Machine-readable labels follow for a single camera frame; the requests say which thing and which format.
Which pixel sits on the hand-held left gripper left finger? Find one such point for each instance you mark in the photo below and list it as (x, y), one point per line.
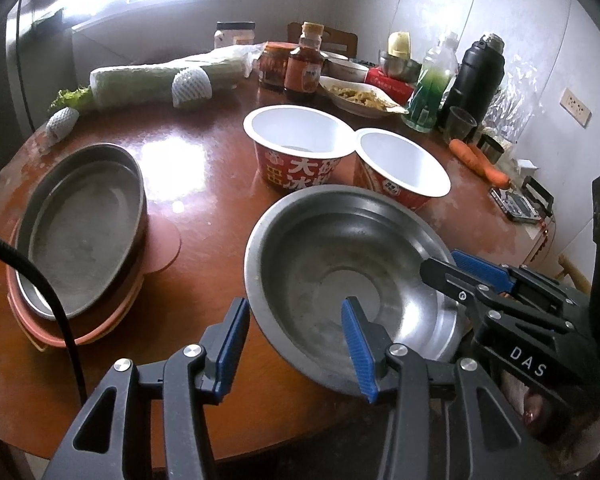
(230, 345)

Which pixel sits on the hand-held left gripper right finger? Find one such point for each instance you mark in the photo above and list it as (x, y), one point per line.
(357, 345)

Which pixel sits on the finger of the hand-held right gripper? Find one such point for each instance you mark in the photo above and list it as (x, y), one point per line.
(445, 280)
(480, 266)

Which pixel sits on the large steel bowl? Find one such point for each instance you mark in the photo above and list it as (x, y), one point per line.
(320, 260)

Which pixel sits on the red white paper bowl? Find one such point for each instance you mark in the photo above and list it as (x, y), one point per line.
(295, 127)
(405, 160)

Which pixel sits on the shallow steel pan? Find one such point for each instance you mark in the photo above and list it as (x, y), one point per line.
(80, 240)

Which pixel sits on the yellow shell-shaped plate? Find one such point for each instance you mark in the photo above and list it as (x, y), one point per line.
(39, 345)

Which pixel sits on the person's right hand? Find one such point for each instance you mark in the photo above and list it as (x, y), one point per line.
(527, 402)

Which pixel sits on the silver electronic device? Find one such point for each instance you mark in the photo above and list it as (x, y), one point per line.
(515, 207)

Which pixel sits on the wooden chair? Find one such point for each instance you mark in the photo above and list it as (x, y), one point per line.
(341, 40)
(575, 274)

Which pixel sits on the small white box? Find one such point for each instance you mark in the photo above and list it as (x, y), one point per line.
(526, 165)

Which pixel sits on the clear plastic cup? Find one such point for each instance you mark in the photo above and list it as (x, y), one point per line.
(459, 125)

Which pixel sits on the clear crinkled plastic bag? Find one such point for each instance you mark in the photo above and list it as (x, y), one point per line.
(517, 100)

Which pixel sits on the green dish soap bottle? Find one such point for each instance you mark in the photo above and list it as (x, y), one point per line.
(425, 100)

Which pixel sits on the black thermos flask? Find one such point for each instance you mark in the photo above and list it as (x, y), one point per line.
(480, 75)

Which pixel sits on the white dish with food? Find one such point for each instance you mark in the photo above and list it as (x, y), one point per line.
(360, 97)

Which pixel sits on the red box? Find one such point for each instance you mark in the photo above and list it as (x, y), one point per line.
(385, 80)

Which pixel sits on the steel bowl under juicer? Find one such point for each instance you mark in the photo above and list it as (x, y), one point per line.
(400, 67)

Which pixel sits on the white ceramic bowl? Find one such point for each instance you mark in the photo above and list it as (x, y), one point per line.
(347, 67)

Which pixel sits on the yellow plastic juicer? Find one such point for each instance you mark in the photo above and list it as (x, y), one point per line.
(399, 44)

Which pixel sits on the brown sauce bottle orange cap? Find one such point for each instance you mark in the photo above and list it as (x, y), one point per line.
(304, 75)

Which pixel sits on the foam-net wrapped fruit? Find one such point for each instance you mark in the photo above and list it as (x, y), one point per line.
(192, 87)
(62, 122)

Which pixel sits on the red chili sauce jar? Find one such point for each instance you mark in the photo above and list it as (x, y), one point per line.
(275, 67)

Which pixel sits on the plastic-wrapped celery bunch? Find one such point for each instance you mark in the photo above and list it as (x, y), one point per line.
(130, 82)

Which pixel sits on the glass jar with black lid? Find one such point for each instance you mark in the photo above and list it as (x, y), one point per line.
(235, 37)

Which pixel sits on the grey refrigerator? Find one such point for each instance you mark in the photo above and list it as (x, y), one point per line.
(25, 60)

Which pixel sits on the black rectangular frame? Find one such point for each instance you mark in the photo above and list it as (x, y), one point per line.
(542, 189)

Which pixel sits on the wall socket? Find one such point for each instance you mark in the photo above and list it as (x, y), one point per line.
(575, 106)

